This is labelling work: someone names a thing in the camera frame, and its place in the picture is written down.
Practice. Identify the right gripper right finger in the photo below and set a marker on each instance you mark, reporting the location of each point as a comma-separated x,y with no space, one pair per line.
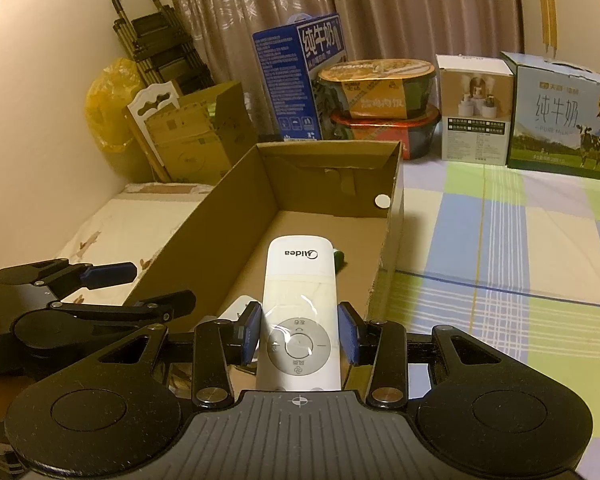
381,345

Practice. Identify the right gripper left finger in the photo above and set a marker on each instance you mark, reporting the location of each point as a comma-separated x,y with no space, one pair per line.
218,344

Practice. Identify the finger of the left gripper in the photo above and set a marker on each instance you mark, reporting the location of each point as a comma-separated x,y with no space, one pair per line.
61,323
62,278

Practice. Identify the white Midea remote control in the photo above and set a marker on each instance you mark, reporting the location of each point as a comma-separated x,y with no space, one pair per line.
299,347

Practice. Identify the green white tape roll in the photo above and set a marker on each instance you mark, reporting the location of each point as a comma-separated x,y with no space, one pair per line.
339,259

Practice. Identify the white patterned bed sheet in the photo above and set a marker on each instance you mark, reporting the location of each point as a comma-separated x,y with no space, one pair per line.
135,225

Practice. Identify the brown cardboard tray box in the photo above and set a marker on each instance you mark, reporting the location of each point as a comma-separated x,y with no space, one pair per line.
349,192

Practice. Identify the checkered tablecloth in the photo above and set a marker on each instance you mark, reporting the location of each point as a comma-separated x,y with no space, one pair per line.
511,257

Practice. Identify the folded cardboard boxes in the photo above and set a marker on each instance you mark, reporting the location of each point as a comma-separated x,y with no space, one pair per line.
202,139

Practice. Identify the white carved chair back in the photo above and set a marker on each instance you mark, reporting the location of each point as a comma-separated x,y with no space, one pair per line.
150,100

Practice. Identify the yellow plastic bag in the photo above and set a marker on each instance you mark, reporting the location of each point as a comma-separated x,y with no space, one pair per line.
110,93

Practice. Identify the bottom red noodle bowl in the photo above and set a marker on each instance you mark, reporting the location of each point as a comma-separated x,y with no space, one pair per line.
415,134

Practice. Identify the top instant noodle bowl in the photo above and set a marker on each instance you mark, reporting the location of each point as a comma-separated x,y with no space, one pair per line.
385,88

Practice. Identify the black folding hand cart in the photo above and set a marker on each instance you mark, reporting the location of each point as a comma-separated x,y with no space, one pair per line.
162,48

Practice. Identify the white product box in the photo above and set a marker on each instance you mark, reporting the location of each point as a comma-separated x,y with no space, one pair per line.
476,102

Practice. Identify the light blue milk box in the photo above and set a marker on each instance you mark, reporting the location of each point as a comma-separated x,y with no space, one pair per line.
556,117

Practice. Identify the blue milk carton box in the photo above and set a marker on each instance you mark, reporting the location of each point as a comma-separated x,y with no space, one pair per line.
290,57

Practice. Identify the brown curtain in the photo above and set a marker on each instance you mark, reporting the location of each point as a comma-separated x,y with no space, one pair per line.
223,30

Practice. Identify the wooden wall strip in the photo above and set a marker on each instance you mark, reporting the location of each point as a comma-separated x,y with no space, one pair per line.
549,26

